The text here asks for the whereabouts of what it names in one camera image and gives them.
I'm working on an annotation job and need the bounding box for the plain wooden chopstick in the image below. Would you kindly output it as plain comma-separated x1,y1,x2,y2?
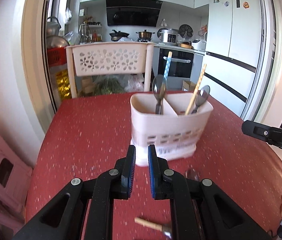
134,217,172,239

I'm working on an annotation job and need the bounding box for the dark translucent spoon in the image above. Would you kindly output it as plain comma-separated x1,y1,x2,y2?
185,168,200,181
152,74,166,114
191,85,210,114

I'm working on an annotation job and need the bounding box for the orange patterned chopstick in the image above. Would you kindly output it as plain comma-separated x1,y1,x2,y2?
185,64,207,115

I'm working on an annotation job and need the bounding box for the blue patterned chopstick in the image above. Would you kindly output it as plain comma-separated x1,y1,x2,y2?
163,51,172,82

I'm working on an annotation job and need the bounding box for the pink plastic stool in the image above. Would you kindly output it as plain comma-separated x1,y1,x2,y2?
0,136,32,233

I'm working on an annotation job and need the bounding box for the pink utensil holder caddy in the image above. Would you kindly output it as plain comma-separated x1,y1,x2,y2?
130,92,213,167

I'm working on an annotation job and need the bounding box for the white refrigerator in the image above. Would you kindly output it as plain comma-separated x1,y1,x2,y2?
201,0,262,116

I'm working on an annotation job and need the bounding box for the cardboard box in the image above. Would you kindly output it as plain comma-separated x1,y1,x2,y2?
182,80,196,92

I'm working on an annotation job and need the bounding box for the green vegetables bunch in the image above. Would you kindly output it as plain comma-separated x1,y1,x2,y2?
93,76,125,96

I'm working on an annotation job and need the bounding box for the white small appliance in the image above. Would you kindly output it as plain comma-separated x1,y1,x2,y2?
191,39,206,51

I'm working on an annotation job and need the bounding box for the built-in black oven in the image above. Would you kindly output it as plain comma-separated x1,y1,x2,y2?
158,48,194,78

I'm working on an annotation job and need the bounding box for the yellow gold package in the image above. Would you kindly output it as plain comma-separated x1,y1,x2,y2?
55,69,72,101

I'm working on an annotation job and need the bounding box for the black round trivet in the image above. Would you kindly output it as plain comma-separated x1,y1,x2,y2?
178,24,194,38

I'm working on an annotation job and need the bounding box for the red plastic basket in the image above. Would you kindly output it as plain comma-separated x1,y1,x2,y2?
47,47,66,67

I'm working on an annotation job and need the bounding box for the silver rice cooker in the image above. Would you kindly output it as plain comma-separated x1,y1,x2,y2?
158,29,178,46

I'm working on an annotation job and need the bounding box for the black wok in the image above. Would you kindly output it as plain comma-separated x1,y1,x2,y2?
110,30,129,42

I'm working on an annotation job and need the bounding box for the brass cooking pot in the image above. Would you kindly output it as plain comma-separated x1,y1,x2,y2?
136,30,154,41

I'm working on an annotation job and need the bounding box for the spice rack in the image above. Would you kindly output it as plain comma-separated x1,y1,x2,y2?
79,22,102,44

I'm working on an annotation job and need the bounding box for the black range hood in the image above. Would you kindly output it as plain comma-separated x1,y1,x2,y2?
106,0,163,27

